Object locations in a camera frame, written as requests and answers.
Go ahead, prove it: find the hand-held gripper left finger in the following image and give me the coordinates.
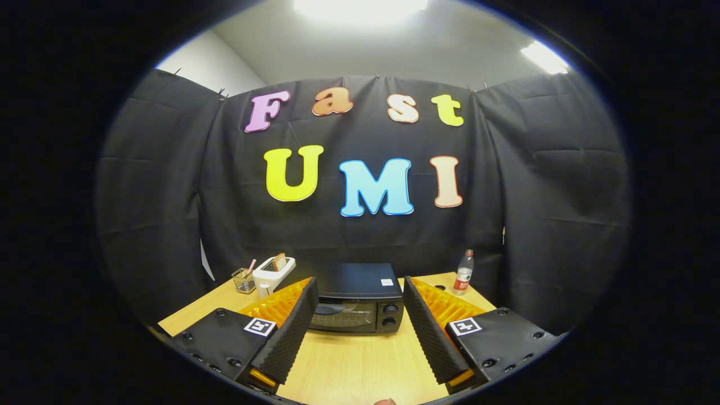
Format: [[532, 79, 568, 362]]
[[172, 276, 320, 393]]

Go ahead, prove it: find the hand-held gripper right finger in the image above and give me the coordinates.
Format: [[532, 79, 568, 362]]
[[402, 276, 569, 394]]

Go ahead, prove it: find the black toaster oven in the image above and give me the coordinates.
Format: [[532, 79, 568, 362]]
[[307, 263, 406, 335]]

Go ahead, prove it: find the white pop-up toaster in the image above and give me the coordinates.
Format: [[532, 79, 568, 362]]
[[252, 256, 297, 299]]

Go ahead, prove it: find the plastic bottle red label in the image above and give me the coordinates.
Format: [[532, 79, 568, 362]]
[[453, 249, 475, 296]]

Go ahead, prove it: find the black backdrop cloth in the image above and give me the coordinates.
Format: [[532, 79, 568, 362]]
[[96, 67, 633, 338]]

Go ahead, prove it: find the small ceiling light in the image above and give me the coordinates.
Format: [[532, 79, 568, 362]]
[[520, 40, 570, 75]]

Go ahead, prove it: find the large ceiling light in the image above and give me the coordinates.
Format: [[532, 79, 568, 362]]
[[292, 0, 429, 26]]

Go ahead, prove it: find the wire mesh holder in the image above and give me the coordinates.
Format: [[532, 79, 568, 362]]
[[232, 267, 257, 295]]

